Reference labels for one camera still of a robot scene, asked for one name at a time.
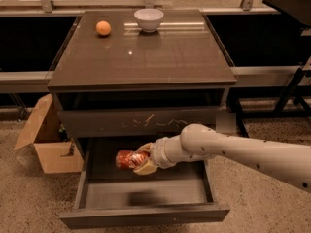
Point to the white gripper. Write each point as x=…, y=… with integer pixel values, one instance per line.
x=158, y=153

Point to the red coke can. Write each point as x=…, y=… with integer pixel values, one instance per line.
x=128, y=159

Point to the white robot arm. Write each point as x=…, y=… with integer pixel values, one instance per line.
x=289, y=163

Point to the closed scratched top drawer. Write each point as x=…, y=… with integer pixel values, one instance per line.
x=130, y=122

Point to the open middle drawer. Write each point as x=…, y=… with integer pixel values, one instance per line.
x=110, y=197

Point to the dark brown drawer cabinet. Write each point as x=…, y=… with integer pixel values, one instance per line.
x=178, y=66

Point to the open cardboard box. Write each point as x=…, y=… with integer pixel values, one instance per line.
x=42, y=132

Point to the orange fruit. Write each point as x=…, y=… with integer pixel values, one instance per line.
x=103, y=28

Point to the white ceramic bowl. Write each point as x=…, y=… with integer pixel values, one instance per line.
x=149, y=20

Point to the black table at right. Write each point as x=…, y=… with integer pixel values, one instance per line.
x=300, y=10

